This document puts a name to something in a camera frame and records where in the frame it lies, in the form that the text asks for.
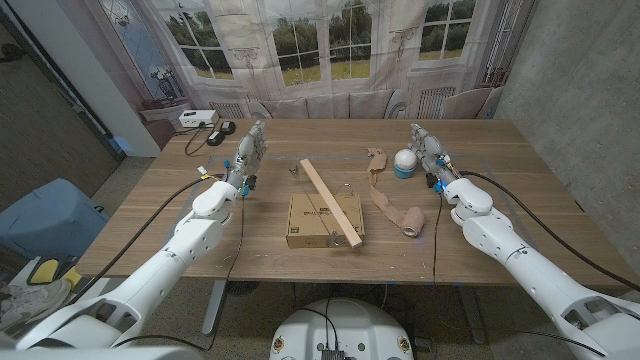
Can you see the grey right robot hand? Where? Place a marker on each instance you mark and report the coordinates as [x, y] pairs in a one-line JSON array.
[[429, 150]]

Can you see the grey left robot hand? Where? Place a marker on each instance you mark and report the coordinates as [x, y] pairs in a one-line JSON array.
[[246, 155]]

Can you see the tan elastic arm wrap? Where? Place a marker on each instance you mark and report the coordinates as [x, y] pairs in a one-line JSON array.
[[390, 210]]

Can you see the wooden hanger with metal clips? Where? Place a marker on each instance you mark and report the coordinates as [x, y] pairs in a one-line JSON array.
[[332, 202]]

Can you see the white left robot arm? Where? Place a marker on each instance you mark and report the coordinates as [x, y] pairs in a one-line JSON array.
[[150, 270]]

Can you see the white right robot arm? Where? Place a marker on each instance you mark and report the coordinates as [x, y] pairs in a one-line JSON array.
[[525, 270]]

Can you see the flat cardboard box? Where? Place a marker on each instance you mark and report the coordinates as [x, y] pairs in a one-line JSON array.
[[305, 230]]

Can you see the white baseball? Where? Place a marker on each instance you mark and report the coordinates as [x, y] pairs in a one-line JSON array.
[[405, 158]]

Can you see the black power adapter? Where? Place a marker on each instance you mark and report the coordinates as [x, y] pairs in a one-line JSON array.
[[227, 127], [215, 138]]

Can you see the blue cup stand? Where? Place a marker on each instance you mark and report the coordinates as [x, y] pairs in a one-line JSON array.
[[403, 173]]

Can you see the white power strip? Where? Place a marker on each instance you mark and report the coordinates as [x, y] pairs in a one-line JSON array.
[[197, 118]]

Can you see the printed window backdrop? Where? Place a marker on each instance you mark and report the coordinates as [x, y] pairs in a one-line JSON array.
[[320, 50]]

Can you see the grey table leg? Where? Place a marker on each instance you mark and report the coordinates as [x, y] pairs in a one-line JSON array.
[[214, 305], [472, 315]]

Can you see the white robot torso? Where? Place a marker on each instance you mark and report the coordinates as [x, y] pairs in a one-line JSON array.
[[345, 325]]

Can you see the blue plastic bin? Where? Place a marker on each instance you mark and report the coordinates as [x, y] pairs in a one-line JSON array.
[[45, 215]]

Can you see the yellow and black object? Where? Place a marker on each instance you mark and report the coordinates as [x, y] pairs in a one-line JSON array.
[[45, 271]]

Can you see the grey sneaker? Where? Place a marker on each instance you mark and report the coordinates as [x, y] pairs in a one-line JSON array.
[[30, 302]]

